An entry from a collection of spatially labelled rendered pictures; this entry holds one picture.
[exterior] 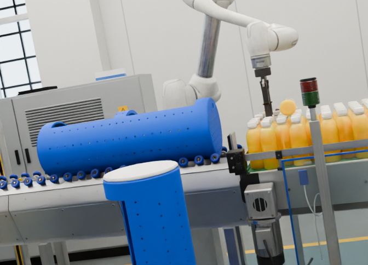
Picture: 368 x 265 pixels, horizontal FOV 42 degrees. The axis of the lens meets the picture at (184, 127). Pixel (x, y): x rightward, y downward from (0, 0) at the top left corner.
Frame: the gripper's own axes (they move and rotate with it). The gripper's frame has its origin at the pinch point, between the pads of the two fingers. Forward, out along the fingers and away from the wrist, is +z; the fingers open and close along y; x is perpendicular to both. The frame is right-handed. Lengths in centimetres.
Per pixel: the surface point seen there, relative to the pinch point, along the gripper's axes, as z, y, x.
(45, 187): 20, 17, -113
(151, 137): 2, 20, -52
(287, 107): -1.6, 10.9, 9.4
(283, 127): 5.8, 20.7, 6.9
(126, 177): 9, 75, -44
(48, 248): 52, 13, -121
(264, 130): 5.7, 24.2, -0.6
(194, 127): 0.7, 19.5, -31.5
